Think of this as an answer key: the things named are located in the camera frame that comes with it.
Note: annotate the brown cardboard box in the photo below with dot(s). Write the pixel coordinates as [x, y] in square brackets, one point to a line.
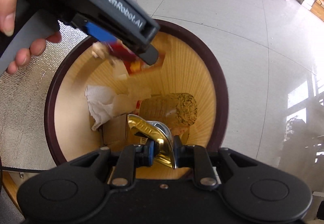
[117, 132]

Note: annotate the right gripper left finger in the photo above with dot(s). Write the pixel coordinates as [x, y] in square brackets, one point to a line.
[128, 160]

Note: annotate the red gold cigarette pack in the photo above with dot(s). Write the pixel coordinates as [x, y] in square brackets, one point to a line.
[126, 63]

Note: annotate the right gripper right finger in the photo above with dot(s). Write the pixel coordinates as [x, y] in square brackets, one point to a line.
[196, 158]

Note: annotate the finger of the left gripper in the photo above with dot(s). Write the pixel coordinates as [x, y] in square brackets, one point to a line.
[93, 30]
[150, 55]

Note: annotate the wooden trash bin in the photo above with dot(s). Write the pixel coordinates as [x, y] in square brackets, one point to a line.
[187, 65]

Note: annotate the white tissue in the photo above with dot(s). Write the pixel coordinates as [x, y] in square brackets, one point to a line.
[105, 104]

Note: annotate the gold foil wrapper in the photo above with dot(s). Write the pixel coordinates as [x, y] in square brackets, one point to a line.
[163, 144]

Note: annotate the silver foil table side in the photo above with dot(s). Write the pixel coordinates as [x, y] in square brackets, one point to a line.
[23, 96]

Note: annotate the person's left hand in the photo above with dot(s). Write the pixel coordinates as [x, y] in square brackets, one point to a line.
[24, 55]

